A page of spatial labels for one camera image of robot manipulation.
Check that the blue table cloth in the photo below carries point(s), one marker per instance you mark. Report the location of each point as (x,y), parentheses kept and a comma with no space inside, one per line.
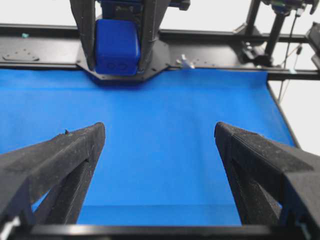
(160,164)

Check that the silver table clamp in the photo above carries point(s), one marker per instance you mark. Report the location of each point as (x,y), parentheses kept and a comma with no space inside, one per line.
(184,63)

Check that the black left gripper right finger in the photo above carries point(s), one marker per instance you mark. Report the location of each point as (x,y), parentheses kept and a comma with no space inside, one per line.
(273,184)

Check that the black camera stand post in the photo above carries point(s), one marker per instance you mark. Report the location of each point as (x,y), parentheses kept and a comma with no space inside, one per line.
(258,48)

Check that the blue cube block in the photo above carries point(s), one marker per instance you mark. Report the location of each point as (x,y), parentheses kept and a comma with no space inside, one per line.
(117,49)

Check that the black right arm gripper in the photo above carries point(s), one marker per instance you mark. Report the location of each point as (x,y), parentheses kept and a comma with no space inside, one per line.
(152,12)

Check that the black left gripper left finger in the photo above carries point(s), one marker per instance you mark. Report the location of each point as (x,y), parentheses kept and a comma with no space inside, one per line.
(46,183)

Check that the black aluminium table frame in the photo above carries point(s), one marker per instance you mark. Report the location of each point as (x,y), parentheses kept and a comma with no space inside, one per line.
(225,50)

